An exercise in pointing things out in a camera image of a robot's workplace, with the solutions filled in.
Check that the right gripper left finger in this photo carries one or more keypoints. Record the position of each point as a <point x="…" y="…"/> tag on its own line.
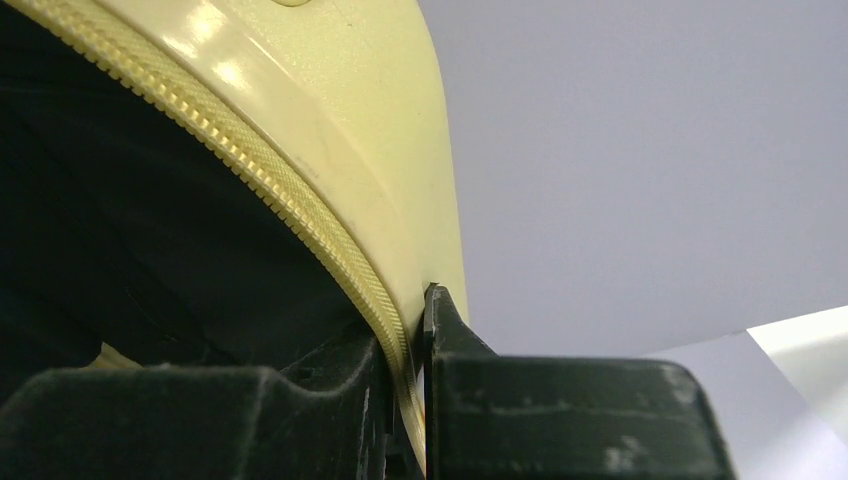
<point x="322" y="417"/>

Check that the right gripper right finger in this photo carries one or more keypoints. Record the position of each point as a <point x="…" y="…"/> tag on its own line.
<point x="490" y="416"/>

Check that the yellow hard-shell suitcase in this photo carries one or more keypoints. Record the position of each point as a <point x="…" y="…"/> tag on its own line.
<point x="223" y="184"/>

